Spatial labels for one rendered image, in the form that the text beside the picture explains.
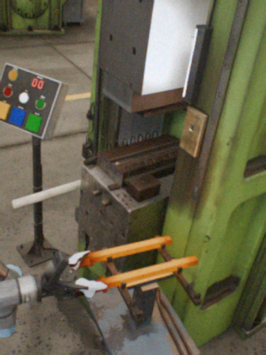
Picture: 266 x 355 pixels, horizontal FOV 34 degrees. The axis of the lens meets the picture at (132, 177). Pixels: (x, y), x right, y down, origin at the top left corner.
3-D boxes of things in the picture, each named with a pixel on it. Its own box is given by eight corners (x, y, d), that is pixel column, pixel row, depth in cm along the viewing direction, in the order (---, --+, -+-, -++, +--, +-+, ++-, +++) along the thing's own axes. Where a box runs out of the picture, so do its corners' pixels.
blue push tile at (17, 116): (20, 126, 206) (25, 111, 205) (8, 121, 208) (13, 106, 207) (22, 126, 208) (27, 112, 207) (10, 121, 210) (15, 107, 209)
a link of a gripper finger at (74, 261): (82, 258, 142) (64, 275, 135) (82, 245, 139) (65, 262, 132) (89, 262, 141) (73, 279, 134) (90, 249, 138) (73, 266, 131)
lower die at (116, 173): (120, 187, 185) (122, 171, 181) (96, 164, 198) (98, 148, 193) (192, 163, 208) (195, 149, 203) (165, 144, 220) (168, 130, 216)
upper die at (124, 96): (130, 113, 165) (133, 90, 160) (102, 92, 178) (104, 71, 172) (208, 96, 188) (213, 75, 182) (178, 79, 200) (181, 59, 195)
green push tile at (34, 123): (37, 133, 203) (42, 117, 202) (24, 128, 205) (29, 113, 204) (39, 133, 205) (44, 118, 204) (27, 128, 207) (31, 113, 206)
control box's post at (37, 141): (36, 254, 272) (34, 96, 211) (34, 251, 274) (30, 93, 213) (41, 252, 274) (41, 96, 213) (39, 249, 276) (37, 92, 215)
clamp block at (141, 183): (137, 203, 178) (139, 191, 174) (125, 192, 183) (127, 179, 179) (160, 195, 184) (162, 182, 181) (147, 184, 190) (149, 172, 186)
